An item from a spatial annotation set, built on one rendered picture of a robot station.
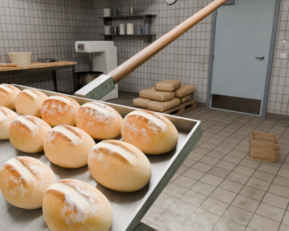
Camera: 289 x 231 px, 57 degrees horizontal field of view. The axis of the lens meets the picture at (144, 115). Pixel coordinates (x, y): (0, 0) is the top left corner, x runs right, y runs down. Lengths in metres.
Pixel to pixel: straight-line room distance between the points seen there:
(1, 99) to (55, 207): 0.42
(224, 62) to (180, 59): 0.96
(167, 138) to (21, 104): 0.35
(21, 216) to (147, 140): 0.19
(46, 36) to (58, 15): 0.59
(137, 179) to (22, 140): 0.23
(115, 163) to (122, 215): 0.06
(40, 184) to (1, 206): 0.08
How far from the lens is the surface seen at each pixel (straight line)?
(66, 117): 0.51
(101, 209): 0.31
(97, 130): 0.44
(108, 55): 6.17
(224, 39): 5.37
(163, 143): 0.37
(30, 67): 5.30
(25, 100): 0.60
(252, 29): 5.22
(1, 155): 0.55
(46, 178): 0.38
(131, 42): 6.55
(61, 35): 6.72
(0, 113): 0.58
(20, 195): 0.38
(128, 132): 0.39
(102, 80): 0.60
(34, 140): 0.48
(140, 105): 4.88
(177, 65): 5.85
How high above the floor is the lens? 1.38
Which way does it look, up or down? 16 degrees down
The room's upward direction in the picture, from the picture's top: straight up
